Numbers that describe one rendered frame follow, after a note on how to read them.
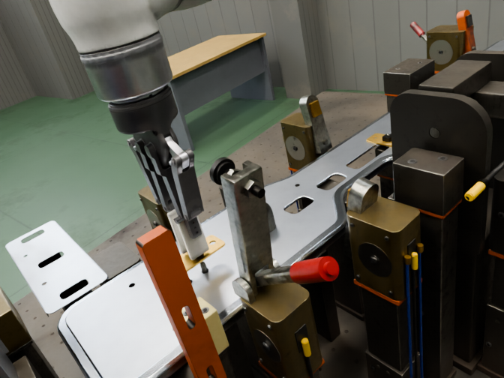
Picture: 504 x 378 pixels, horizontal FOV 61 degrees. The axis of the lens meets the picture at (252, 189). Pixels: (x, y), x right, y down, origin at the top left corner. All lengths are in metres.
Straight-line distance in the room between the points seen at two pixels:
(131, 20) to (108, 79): 0.06
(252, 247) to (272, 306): 0.07
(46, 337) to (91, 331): 0.55
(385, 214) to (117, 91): 0.35
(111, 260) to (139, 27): 0.45
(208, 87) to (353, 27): 1.38
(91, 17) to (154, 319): 0.37
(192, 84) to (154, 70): 3.18
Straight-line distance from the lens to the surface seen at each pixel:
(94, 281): 0.73
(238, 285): 0.49
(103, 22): 0.46
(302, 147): 0.94
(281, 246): 0.65
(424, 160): 0.58
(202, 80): 3.73
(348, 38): 4.14
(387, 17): 3.93
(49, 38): 6.73
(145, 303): 0.64
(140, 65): 0.47
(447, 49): 1.43
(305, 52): 4.08
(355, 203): 0.57
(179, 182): 0.51
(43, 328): 1.22
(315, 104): 0.91
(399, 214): 0.57
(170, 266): 0.40
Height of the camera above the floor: 1.40
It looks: 29 degrees down
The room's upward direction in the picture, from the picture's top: 14 degrees counter-clockwise
